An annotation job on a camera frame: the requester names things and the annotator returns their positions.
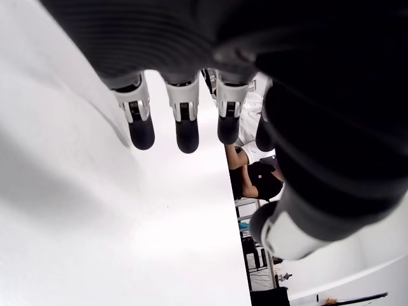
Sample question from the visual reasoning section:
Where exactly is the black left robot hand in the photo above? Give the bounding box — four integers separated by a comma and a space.
38, 0, 408, 261

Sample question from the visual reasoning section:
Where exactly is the person in black shirt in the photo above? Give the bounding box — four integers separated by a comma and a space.
229, 161, 285, 202

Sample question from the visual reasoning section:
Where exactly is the white round table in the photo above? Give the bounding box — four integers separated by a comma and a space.
280, 229, 408, 302

